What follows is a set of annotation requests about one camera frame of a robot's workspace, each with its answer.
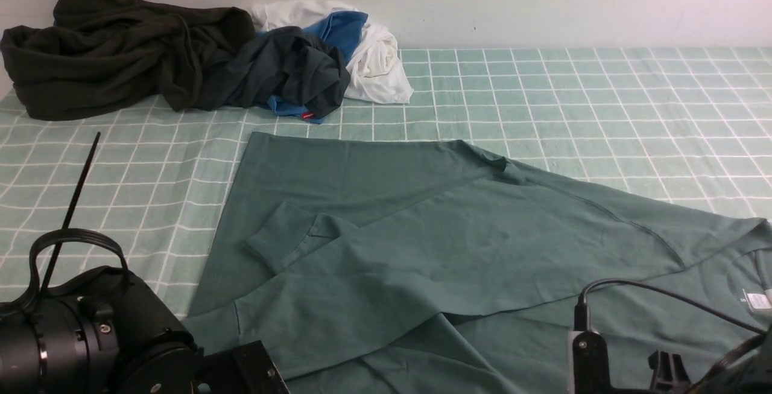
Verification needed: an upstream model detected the blue crumpled garment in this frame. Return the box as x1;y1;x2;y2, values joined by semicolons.
263;11;369;124

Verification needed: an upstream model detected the dark grey crumpled garment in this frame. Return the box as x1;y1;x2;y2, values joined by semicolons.
192;27;350;118

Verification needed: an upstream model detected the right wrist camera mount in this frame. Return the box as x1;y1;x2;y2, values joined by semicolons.
567;329;694;394

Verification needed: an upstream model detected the green long-sleeved shirt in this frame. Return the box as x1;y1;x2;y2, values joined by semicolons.
184;132;770;393

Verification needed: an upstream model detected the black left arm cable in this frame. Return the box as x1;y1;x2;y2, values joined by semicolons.
24;132;130;310

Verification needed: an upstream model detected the white crumpled garment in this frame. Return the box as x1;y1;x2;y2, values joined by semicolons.
251;0;414;104

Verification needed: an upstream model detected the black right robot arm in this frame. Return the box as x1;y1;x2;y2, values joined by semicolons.
686;330;771;393

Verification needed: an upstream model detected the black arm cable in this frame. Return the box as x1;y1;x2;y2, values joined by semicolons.
573;278;772;337
24;132;130;310

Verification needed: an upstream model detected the green checkered tablecloth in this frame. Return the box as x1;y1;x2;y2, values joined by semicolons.
0;47;772;394

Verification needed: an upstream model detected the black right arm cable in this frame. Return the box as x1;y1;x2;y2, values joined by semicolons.
573;278;772;337

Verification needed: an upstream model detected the dark olive crumpled garment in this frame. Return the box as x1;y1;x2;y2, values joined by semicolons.
2;0;256;121

